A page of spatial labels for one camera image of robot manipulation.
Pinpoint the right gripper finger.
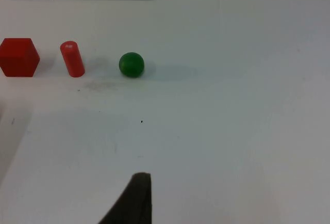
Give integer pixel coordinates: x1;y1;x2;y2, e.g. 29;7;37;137
97;172;153;224

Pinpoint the red cylinder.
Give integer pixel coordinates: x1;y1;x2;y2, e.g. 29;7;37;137
59;40;86;78

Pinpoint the red cube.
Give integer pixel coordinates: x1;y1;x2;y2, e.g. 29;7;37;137
0;38;41;77

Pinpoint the green ball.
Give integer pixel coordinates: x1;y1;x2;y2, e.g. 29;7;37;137
118;52;145;78

